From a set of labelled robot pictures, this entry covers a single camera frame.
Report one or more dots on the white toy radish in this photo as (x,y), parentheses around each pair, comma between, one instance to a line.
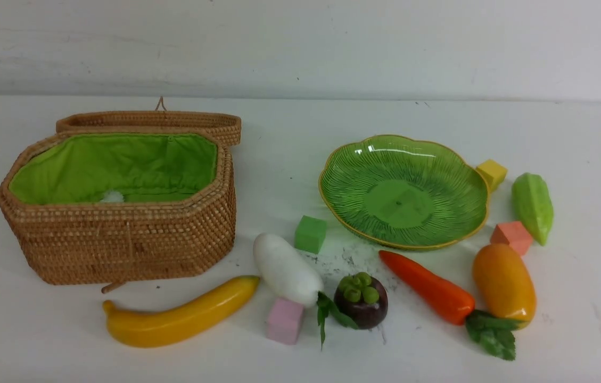
(285,271)

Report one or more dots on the dark purple toy mangosteen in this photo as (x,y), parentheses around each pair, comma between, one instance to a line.
(362,298)

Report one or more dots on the yellow toy banana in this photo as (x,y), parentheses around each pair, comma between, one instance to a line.
(164,328)

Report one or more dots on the orange yellow toy mango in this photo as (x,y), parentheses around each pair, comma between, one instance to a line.
(505,284)

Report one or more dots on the green toy vegetable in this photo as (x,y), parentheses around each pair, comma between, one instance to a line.
(533,206)

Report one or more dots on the orange toy carrot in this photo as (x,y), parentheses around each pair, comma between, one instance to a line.
(493,333)

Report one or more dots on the green cube block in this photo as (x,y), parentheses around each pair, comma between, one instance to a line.
(310,234)

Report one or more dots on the green glass leaf plate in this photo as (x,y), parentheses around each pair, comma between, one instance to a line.
(411,195)

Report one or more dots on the pink cube block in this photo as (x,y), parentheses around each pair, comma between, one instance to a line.
(284,321)

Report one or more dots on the yellow cube block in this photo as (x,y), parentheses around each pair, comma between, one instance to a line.
(493,173)

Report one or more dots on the orange cube block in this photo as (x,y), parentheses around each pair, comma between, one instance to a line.
(514,235)

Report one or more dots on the woven wicker basket green lining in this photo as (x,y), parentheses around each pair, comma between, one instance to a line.
(93,207)

